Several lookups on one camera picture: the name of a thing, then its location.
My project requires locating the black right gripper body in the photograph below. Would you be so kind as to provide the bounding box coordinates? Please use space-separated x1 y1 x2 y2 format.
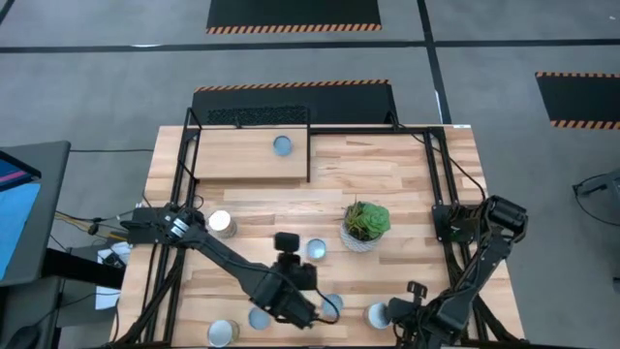
399 281 440 348

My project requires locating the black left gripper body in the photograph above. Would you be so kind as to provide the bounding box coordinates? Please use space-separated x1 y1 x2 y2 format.
276 259 320 292

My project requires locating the tall orange label can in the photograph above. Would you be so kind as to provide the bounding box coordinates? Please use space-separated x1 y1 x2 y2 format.
362 302 391 331

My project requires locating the green peach label can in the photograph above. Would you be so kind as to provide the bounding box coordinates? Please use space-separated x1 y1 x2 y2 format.
305 238 327 261

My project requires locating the white red sauce can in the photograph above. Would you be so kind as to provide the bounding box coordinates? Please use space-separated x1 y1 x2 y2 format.
322 293 345 319

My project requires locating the low yellow pineapple can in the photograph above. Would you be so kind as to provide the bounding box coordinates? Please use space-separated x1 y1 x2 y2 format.
247 305 272 332

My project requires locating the tall green label can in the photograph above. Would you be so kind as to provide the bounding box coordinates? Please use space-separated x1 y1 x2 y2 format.
207 318 241 348

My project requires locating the tall light blue can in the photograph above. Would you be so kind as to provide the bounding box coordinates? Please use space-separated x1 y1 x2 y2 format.
207 209 238 239

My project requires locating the low blue can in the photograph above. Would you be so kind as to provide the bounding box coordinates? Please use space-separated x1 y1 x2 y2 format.
271 134 295 158

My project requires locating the artificial succulent in patterned pot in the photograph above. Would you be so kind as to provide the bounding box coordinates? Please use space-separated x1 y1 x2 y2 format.
340 196 392 253

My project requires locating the black mat hazard stripe edge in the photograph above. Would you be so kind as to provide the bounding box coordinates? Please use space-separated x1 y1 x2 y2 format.
534 71 620 131
190 79 399 128
206 0 383 35

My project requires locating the white paper sheet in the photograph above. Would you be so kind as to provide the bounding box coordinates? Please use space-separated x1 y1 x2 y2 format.
95 240 131 311

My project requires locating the grey monitor blue screen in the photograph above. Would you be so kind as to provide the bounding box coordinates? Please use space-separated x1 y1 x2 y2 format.
0 140 72 288

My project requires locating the black computer mouse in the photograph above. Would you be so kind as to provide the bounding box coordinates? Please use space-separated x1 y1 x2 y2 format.
3 325 43 349

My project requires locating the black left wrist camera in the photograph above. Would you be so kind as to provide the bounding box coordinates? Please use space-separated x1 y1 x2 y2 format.
273 231 301 253

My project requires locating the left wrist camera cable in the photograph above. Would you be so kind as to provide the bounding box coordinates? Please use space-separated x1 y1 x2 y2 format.
312 288 342 326

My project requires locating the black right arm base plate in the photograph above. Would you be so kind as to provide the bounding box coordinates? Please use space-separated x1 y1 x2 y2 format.
432 203 485 243

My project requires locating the wooden shelf black metal frame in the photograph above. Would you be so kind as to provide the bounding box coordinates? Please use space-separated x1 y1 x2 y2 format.
176 107 312 188

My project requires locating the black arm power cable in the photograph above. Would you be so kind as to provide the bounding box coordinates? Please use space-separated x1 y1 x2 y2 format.
411 133 488 203

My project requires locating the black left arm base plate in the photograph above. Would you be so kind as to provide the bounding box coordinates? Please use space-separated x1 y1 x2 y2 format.
120 206 195 245

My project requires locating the black metal table frame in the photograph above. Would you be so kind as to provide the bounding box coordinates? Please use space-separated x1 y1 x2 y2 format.
113 120 529 349

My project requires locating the yellow black cable bundle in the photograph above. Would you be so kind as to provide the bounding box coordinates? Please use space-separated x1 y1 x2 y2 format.
47 207 146 243

